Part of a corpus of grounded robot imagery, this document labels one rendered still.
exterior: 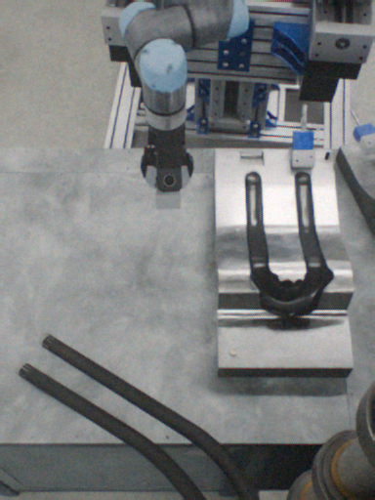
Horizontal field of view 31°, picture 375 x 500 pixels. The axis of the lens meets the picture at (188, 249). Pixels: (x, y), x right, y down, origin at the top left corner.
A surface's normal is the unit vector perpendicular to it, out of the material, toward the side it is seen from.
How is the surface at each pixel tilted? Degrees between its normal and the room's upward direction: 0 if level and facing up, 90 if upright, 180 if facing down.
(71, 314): 0
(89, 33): 0
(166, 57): 0
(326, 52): 90
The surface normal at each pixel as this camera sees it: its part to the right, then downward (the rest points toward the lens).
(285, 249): 0.00, -0.83
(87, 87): 0.00, -0.47
